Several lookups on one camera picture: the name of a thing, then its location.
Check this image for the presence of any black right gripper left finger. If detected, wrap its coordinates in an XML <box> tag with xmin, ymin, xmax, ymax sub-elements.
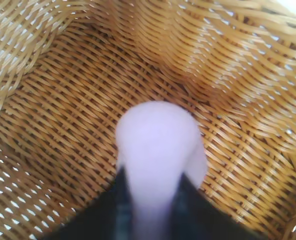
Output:
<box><xmin>43</xmin><ymin>165</ymin><xmax>139</xmax><ymax>240</ymax></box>

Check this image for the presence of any pink toy peach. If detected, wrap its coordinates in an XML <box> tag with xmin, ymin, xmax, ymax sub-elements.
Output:
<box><xmin>115</xmin><ymin>100</ymin><xmax>209</xmax><ymax>240</ymax></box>

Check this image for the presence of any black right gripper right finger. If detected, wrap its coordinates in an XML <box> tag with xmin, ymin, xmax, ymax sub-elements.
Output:
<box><xmin>166</xmin><ymin>173</ymin><xmax>265</xmax><ymax>240</ymax></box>

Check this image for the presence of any brown woven wicker basket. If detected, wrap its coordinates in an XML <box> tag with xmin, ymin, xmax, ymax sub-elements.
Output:
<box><xmin>0</xmin><ymin>0</ymin><xmax>296</xmax><ymax>240</ymax></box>

